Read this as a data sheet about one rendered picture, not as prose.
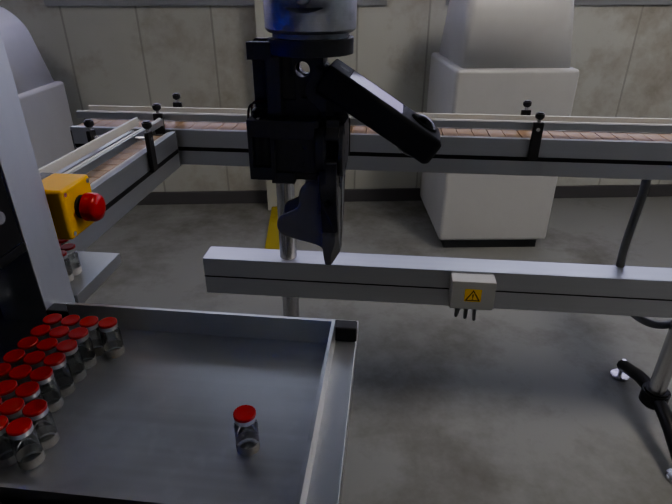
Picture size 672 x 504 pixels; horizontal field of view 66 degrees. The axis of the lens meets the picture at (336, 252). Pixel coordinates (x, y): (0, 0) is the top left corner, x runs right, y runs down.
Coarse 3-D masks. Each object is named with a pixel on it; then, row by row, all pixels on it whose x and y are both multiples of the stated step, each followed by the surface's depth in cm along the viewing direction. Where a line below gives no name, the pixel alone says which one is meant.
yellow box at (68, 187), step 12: (48, 180) 72; (60, 180) 72; (72, 180) 72; (84, 180) 73; (48, 192) 68; (60, 192) 68; (72, 192) 70; (84, 192) 73; (48, 204) 69; (60, 204) 69; (72, 204) 71; (60, 216) 70; (72, 216) 71; (60, 228) 70; (72, 228) 71; (84, 228) 74
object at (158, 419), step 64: (128, 320) 65; (192, 320) 64; (256, 320) 63; (320, 320) 62; (128, 384) 57; (192, 384) 57; (256, 384) 57; (320, 384) 52; (64, 448) 49; (128, 448) 49; (192, 448) 49
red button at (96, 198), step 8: (88, 192) 72; (80, 200) 71; (88, 200) 71; (96, 200) 71; (104, 200) 74; (80, 208) 71; (88, 208) 71; (96, 208) 71; (104, 208) 73; (88, 216) 71; (96, 216) 72
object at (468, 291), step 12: (456, 276) 144; (468, 276) 144; (480, 276) 144; (492, 276) 144; (456, 288) 143; (468, 288) 143; (480, 288) 142; (492, 288) 142; (456, 300) 145; (468, 300) 145; (480, 300) 144; (492, 300) 144
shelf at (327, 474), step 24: (0, 336) 65; (24, 336) 65; (0, 360) 61; (336, 360) 61; (336, 384) 58; (336, 408) 54; (336, 432) 51; (336, 456) 49; (312, 480) 47; (336, 480) 47
